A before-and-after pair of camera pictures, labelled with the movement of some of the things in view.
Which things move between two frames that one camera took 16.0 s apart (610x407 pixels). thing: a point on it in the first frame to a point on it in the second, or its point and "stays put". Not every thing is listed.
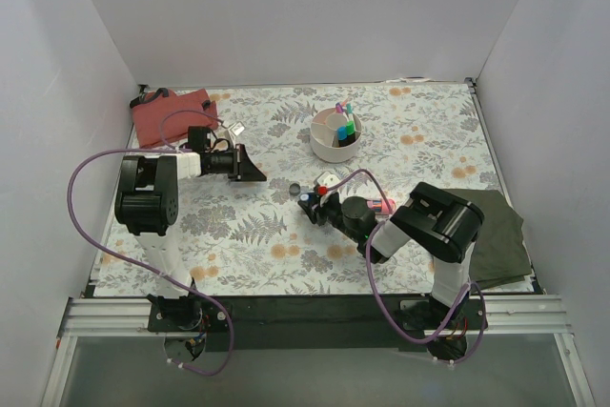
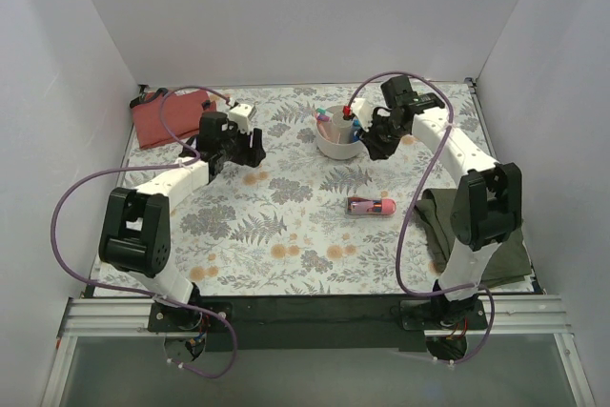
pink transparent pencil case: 380,206 stays put
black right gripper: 315,208 to 377,133
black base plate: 315,323 stays put
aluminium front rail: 505,315 stays put
